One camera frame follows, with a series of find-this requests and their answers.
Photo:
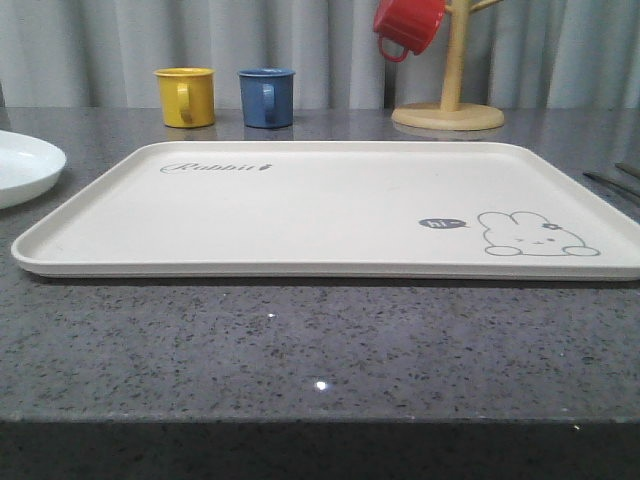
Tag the white round plate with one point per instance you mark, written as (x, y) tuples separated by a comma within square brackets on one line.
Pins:
[(29, 167)]

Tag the metal chopstick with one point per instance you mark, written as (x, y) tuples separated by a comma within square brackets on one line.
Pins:
[(614, 184), (629, 169)]

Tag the cream rabbit serving tray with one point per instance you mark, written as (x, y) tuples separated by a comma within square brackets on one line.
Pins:
[(333, 209)]

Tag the blue mug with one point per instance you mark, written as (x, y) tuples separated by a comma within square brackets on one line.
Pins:
[(267, 97)]

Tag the wooden mug tree stand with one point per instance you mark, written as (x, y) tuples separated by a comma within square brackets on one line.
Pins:
[(451, 113)]

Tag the yellow mug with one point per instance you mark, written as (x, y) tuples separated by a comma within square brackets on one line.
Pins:
[(187, 96)]

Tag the red mug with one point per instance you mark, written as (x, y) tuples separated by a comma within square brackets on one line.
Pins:
[(411, 24)]

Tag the grey curtain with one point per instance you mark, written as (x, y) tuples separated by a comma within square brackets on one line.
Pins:
[(553, 54)]

